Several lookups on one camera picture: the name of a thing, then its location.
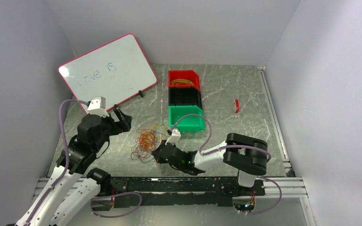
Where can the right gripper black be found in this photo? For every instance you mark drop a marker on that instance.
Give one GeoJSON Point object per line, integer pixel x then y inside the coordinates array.
{"type": "Point", "coordinates": [157, 153]}

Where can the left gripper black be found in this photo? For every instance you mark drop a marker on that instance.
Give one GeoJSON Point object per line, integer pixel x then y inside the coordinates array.
{"type": "Point", "coordinates": [123, 125]}

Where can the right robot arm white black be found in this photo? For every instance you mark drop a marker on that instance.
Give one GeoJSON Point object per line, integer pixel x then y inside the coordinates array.
{"type": "Point", "coordinates": [247, 154]}

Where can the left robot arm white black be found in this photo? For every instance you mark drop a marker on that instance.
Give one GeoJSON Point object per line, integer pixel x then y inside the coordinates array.
{"type": "Point", "coordinates": [71, 168]}

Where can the green plastic bin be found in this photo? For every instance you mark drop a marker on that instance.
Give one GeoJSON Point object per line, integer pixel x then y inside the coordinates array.
{"type": "Point", "coordinates": [190, 124]}

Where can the black plastic bin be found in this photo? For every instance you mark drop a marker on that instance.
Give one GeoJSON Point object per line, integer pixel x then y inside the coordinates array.
{"type": "Point", "coordinates": [184, 96]}

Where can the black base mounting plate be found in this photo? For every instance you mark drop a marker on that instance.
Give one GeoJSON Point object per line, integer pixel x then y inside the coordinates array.
{"type": "Point", "coordinates": [220, 191]}

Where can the red plastic bin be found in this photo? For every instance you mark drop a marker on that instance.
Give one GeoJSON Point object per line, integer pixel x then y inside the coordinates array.
{"type": "Point", "coordinates": [183, 79]}

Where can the small red white card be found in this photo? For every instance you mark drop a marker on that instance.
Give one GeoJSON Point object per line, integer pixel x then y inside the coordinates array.
{"type": "Point", "coordinates": [237, 107]}

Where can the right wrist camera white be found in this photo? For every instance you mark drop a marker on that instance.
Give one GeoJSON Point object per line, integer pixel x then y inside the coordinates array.
{"type": "Point", "coordinates": [175, 136]}

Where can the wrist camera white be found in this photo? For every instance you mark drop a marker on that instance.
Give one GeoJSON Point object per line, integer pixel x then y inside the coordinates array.
{"type": "Point", "coordinates": [97, 106]}
{"type": "Point", "coordinates": [175, 136]}

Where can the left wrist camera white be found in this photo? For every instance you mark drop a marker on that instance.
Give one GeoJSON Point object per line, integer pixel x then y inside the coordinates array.
{"type": "Point", "coordinates": [97, 106]}

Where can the whiteboard with pink frame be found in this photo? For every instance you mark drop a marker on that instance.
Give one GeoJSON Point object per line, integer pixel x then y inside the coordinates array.
{"type": "Point", "coordinates": [117, 71]}

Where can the aluminium rail frame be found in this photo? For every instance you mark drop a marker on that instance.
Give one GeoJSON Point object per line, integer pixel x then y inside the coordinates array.
{"type": "Point", "coordinates": [276, 190]}

